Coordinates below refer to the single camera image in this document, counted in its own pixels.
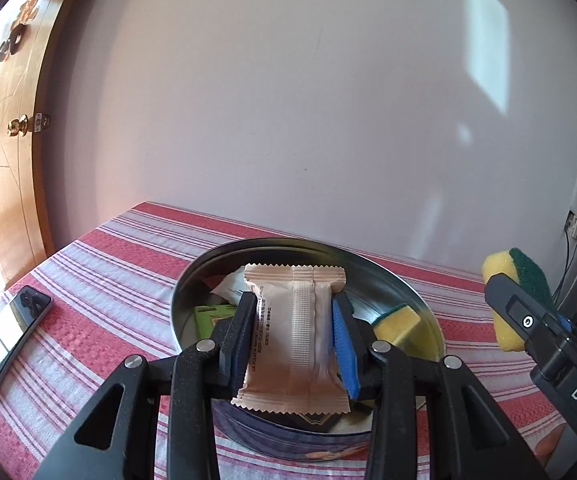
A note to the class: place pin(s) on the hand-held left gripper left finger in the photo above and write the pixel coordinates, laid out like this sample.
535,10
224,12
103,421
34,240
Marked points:
241,350

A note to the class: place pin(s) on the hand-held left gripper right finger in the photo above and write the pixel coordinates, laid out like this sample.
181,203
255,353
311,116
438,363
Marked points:
348,355

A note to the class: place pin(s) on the green tissue packet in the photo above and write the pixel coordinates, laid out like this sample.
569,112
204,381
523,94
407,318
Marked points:
211,320

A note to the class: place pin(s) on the yellow sponge green scourer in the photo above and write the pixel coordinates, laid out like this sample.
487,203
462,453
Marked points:
396,322
501,262

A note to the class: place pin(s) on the beige snack packet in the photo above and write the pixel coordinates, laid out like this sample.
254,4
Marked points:
293,335

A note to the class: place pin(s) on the round metal tin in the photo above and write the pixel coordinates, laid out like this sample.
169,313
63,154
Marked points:
368,285

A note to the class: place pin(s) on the red striped tablecloth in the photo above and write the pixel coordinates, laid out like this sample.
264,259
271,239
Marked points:
118,270

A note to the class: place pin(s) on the black smartphone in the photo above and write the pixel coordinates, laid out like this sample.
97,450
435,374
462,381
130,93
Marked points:
8,335

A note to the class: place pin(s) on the wooden door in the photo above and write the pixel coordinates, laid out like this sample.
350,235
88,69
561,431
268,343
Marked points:
13,185

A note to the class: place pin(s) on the door latch plate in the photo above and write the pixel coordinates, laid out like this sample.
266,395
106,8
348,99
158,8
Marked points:
41,122

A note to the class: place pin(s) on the brass door knob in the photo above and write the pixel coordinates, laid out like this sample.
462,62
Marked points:
18,126

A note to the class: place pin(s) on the gold door ornament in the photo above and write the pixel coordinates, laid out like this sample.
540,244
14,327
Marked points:
21,20

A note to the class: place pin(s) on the white wall socket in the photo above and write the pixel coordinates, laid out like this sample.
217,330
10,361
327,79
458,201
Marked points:
576,224

